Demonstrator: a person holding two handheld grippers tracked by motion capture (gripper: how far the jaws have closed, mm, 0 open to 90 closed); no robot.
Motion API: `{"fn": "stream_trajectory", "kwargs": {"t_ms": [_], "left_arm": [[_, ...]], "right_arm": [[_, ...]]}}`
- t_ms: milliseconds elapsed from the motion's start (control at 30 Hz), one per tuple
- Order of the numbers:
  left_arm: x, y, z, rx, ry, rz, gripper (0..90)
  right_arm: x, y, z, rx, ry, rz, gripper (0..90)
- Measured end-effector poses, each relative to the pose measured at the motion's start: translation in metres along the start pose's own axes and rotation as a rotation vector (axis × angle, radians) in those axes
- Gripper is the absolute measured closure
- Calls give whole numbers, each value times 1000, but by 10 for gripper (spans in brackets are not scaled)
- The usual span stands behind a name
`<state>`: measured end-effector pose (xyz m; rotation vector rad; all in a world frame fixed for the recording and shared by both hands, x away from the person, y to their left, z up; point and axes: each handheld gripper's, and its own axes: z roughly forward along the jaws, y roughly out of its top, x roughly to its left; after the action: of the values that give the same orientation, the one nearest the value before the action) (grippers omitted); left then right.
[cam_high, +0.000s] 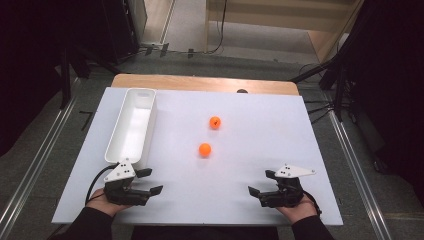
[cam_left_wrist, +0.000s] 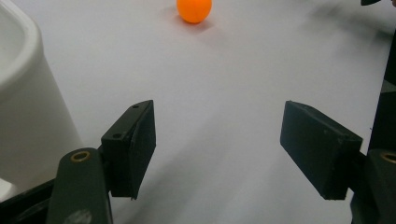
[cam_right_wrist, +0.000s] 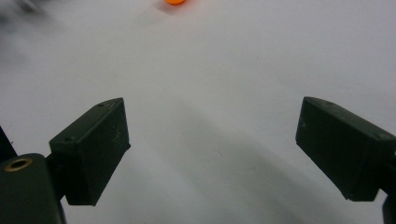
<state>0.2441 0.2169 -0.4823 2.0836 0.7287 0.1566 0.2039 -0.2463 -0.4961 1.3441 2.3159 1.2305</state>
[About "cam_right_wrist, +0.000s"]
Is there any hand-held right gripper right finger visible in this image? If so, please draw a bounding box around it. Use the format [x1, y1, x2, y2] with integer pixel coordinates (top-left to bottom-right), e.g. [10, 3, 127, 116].
[295, 96, 396, 203]

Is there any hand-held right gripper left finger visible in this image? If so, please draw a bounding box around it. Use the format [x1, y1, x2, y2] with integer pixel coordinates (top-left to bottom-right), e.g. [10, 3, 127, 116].
[46, 97, 132, 206]

